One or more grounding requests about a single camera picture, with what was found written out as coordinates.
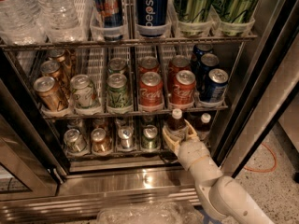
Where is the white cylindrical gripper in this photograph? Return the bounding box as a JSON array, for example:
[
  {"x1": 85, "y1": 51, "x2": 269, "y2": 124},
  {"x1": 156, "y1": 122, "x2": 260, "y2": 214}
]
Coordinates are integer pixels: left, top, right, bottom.
[{"x1": 163, "y1": 120, "x2": 223, "y2": 187}]

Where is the brown bottle white cap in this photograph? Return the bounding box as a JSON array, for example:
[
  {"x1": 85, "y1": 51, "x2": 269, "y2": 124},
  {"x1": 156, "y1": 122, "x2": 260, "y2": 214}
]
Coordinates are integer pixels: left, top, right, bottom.
[
  {"x1": 166, "y1": 108, "x2": 187, "y2": 141},
  {"x1": 194, "y1": 113, "x2": 211, "y2": 143}
]

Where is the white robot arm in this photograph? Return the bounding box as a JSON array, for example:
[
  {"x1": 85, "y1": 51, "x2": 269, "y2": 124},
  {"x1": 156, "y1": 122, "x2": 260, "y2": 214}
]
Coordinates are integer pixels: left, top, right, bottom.
[{"x1": 163, "y1": 121, "x2": 274, "y2": 224}]

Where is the slim silver can bottom shelf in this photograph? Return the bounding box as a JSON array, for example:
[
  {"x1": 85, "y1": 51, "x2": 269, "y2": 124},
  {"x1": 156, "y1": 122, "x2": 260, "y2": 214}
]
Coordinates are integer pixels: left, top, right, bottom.
[{"x1": 118, "y1": 126, "x2": 133, "y2": 149}]

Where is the front blue can middle shelf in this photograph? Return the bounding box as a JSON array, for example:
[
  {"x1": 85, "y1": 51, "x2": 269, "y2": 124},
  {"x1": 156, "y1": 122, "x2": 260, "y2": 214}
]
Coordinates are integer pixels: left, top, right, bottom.
[{"x1": 200, "y1": 68, "x2": 228, "y2": 103}]

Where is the front green can middle shelf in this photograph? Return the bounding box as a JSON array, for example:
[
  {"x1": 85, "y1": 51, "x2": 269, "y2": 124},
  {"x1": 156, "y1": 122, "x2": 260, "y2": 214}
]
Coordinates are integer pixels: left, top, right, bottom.
[{"x1": 107, "y1": 73, "x2": 131, "y2": 108}]

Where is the gold can bottom shelf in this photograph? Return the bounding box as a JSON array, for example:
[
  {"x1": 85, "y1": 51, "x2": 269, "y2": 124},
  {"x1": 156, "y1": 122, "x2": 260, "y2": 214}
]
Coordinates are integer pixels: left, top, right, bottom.
[{"x1": 91, "y1": 128, "x2": 112, "y2": 155}]

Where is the gold can shelf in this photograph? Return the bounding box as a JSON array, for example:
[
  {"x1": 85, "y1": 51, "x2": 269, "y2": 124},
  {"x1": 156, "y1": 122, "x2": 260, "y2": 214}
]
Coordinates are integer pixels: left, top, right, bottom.
[
  {"x1": 91, "y1": 128, "x2": 112, "y2": 155},
  {"x1": 48, "y1": 49, "x2": 75, "y2": 78},
  {"x1": 34, "y1": 77, "x2": 68, "y2": 112},
  {"x1": 40, "y1": 60, "x2": 70, "y2": 99}
]

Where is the back blue can middle shelf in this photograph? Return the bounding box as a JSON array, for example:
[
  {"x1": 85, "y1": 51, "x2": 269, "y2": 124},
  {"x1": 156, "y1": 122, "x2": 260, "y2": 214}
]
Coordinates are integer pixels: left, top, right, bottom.
[{"x1": 191, "y1": 43, "x2": 213, "y2": 74}]

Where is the back green can middle shelf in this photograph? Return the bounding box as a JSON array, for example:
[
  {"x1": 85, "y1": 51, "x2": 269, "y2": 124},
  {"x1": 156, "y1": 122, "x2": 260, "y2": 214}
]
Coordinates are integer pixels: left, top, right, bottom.
[{"x1": 107, "y1": 58, "x2": 128, "y2": 75}]

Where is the white green can middle shelf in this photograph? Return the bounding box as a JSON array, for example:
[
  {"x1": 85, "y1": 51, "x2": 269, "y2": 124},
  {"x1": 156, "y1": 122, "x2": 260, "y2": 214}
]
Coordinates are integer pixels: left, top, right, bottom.
[{"x1": 70, "y1": 74, "x2": 100, "y2": 109}]

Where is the white green can shelf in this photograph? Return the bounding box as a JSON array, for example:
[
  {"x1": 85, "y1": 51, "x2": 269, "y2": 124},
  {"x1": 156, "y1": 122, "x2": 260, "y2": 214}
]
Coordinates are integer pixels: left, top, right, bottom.
[
  {"x1": 70, "y1": 74, "x2": 100, "y2": 109},
  {"x1": 64, "y1": 129, "x2": 87, "y2": 153}
]

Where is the stainless steel fridge door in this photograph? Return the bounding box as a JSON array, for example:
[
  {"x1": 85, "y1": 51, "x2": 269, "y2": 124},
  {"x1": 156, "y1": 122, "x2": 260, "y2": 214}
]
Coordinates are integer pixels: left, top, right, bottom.
[{"x1": 221, "y1": 4, "x2": 299, "y2": 177}]

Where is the white green can bottom shelf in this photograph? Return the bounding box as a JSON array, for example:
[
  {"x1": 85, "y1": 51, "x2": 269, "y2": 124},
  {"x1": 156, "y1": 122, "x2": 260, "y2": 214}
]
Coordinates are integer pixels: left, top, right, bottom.
[{"x1": 64, "y1": 129, "x2": 87, "y2": 153}]

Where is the front gold can middle shelf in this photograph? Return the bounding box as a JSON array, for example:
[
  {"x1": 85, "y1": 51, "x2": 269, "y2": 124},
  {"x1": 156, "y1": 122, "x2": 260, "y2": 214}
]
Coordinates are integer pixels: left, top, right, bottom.
[{"x1": 34, "y1": 77, "x2": 68, "y2": 112}]

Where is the blue pepsi can top shelf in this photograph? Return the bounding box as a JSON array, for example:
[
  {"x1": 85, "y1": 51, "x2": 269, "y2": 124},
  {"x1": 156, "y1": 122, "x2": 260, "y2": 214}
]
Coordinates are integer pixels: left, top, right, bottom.
[{"x1": 135, "y1": 0, "x2": 168, "y2": 37}]

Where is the back gold can middle shelf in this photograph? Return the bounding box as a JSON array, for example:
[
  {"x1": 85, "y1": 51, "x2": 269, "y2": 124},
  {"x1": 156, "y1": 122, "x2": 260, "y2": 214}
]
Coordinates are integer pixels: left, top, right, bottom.
[{"x1": 48, "y1": 49, "x2": 75, "y2": 78}]

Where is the right clear water bottle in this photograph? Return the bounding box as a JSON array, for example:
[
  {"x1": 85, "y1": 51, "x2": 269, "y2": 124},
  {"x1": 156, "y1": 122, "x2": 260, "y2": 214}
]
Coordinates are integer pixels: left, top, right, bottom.
[{"x1": 38, "y1": 0, "x2": 83, "y2": 43}]

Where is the clear water bottle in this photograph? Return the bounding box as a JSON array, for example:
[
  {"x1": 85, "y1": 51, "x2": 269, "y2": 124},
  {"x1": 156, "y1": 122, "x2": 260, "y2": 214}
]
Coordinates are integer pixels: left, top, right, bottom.
[
  {"x1": 0, "y1": 0, "x2": 46, "y2": 45},
  {"x1": 38, "y1": 0, "x2": 83, "y2": 43}
]

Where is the left clear water bottle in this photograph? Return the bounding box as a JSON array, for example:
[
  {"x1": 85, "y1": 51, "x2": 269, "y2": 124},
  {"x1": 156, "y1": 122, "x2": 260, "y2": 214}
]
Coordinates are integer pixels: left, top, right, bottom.
[{"x1": 0, "y1": 0, "x2": 46, "y2": 45}]

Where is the front right red cola can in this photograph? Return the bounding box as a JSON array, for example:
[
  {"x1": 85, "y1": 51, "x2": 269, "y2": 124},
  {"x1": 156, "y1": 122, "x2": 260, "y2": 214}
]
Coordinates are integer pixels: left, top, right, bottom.
[{"x1": 171, "y1": 70, "x2": 196, "y2": 105}]

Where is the red cola can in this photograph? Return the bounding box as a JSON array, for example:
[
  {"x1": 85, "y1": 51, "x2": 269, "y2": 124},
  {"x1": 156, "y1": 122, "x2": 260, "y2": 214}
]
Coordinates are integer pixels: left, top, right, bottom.
[
  {"x1": 139, "y1": 56, "x2": 160, "y2": 74},
  {"x1": 167, "y1": 55, "x2": 191, "y2": 90},
  {"x1": 171, "y1": 70, "x2": 196, "y2": 105},
  {"x1": 139, "y1": 72, "x2": 163, "y2": 106}
]

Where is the front left red cola can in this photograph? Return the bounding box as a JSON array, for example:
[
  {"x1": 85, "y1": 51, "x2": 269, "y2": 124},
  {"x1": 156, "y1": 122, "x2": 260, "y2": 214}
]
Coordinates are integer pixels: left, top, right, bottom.
[{"x1": 139, "y1": 72, "x2": 163, "y2": 106}]

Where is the back right red cola can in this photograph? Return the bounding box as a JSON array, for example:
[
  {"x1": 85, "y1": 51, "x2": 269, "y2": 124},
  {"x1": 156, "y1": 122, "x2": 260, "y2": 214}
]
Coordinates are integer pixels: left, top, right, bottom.
[{"x1": 167, "y1": 55, "x2": 191, "y2": 90}]

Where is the clear plastic bag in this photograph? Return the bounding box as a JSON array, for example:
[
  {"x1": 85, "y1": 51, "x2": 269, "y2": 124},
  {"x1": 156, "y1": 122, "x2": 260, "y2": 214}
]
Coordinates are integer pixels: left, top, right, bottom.
[{"x1": 96, "y1": 202, "x2": 203, "y2": 224}]

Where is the back left red cola can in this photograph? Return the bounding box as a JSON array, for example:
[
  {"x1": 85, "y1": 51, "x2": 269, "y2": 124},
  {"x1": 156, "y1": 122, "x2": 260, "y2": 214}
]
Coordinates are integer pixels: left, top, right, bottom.
[{"x1": 139, "y1": 56, "x2": 160, "y2": 74}]

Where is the left green tall can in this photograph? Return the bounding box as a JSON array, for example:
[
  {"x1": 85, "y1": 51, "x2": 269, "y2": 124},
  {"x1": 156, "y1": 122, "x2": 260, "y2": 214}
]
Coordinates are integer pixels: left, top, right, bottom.
[{"x1": 174, "y1": 0, "x2": 212, "y2": 36}]

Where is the green tall can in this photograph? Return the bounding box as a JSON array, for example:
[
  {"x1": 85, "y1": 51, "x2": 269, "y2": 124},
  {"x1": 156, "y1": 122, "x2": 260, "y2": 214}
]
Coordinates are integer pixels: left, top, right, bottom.
[
  {"x1": 174, "y1": 0, "x2": 212, "y2": 36},
  {"x1": 213, "y1": 0, "x2": 259, "y2": 36}
]

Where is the right green tall can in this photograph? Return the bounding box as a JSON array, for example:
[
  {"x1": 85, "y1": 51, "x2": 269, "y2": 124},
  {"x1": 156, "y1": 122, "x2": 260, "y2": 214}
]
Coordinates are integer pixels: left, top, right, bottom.
[{"x1": 213, "y1": 0, "x2": 259, "y2": 36}]

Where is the blue silver energy drink can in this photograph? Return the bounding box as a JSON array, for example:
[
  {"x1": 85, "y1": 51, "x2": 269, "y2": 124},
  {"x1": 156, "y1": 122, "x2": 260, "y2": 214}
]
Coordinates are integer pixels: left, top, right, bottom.
[{"x1": 93, "y1": 0, "x2": 123, "y2": 41}]

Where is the orange cable on floor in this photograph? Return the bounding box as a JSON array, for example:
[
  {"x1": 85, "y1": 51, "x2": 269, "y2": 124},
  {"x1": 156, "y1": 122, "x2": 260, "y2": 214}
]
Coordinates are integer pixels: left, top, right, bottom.
[{"x1": 242, "y1": 143, "x2": 278, "y2": 174}]

